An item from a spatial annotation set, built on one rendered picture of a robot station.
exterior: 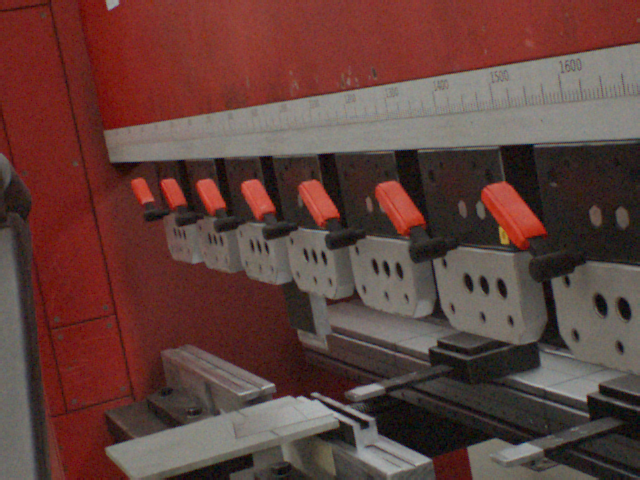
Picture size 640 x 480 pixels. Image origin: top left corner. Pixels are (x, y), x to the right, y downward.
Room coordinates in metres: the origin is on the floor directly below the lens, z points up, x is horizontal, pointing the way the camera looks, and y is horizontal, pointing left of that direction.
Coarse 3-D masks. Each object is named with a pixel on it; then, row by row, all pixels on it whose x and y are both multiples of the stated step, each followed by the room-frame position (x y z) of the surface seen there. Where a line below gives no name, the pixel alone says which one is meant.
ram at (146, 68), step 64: (128, 0) 2.02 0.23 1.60; (192, 0) 1.69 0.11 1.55; (256, 0) 1.46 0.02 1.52; (320, 0) 1.28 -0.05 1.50; (384, 0) 1.14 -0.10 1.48; (448, 0) 1.03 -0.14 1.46; (512, 0) 0.93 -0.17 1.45; (576, 0) 0.86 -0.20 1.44; (128, 64) 2.10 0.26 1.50; (192, 64) 1.75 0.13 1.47; (256, 64) 1.50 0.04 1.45; (320, 64) 1.31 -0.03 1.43; (384, 64) 1.16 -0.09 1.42; (448, 64) 1.04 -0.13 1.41; (512, 64) 0.95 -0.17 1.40; (320, 128) 1.34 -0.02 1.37; (384, 128) 1.18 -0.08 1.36; (448, 128) 1.06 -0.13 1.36; (512, 128) 0.96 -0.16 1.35; (576, 128) 0.88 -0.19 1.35
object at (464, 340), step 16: (448, 336) 1.71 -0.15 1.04; (464, 336) 1.69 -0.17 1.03; (480, 336) 1.67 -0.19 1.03; (432, 352) 1.70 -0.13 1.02; (448, 352) 1.67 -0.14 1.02; (464, 352) 1.63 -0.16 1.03; (480, 352) 1.63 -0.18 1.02; (496, 352) 1.62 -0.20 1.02; (512, 352) 1.63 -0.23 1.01; (528, 352) 1.64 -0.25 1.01; (432, 368) 1.67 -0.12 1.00; (448, 368) 1.65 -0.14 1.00; (464, 368) 1.62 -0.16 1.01; (480, 368) 1.61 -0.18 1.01; (496, 368) 1.62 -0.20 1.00; (512, 368) 1.63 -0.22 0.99; (528, 368) 1.64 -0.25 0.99; (384, 384) 1.63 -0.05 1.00; (400, 384) 1.62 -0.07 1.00; (416, 384) 1.63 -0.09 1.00; (352, 400) 1.60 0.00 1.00
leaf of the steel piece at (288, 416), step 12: (288, 408) 1.61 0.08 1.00; (228, 420) 1.54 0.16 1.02; (240, 420) 1.59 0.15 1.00; (252, 420) 1.58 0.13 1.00; (264, 420) 1.57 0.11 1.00; (276, 420) 1.56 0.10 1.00; (288, 420) 1.55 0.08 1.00; (300, 420) 1.54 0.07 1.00; (240, 432) 1.53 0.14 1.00; (252, 432) 1.52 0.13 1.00
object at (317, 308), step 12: (288, 288) 1.63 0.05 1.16; (288, 300) 1.64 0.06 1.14; (300, 300) 1.59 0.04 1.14; (312, 300) 1.56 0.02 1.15; (324, 300) 1.56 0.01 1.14; (288, 312) 1.65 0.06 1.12; (300, 312) 1.60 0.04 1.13; (312, 312) 1.56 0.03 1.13; (324, 312) 1.56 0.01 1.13; (300, 324) 1.61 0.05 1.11; (312, 324) 1.56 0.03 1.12; (324, 324) 1.56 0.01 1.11; (300, 336) 1.65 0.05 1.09; (312, 336) 1.60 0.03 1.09; (324, 336) 1.56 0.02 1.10; (324, 348) 1.57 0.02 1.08
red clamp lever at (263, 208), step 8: (248, 184) 1.49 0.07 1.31; (256, 184) 1.49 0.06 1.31; (248, 192) 1.49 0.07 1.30; (256, 192) 1.48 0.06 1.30; (264, 192) 1.48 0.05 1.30; (248, 200) 1.48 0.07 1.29; (256, 200) 1.47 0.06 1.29; (264, 200) 1.47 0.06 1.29; (256, 208) 1.46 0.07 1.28; (264, 208) 1.46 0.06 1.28; (272, 208) 1.46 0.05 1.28; (256, 216) 1.47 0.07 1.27; (264, 216) 1.46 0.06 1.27; (272, 216) 1.46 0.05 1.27; (272, 224) 1.44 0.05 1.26; (280, 224) 1.44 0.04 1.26; (288, 224) 1.44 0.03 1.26; (296, 224) 1.45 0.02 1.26; (264, 232) 1.44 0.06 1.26; (272, 232) 1.43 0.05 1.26; (280, 232) 1.44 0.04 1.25; (288, 232) 1.44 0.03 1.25
